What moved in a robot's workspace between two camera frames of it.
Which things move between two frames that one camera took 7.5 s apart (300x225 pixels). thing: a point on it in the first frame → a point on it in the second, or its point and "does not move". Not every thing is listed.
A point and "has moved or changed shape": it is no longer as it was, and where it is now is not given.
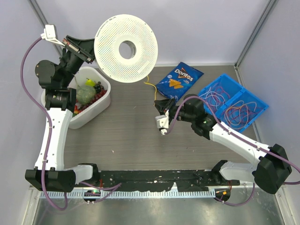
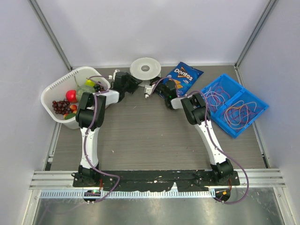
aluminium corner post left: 37,10 does not move
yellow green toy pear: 89,82 does not move
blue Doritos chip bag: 176,83 does not move
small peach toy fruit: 76,110 does not move
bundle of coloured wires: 236,114 does not move
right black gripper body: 173,110 → 159,88
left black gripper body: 71,48 → 131,85
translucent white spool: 125,48 has moved or changed shape
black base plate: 161,180 does not move
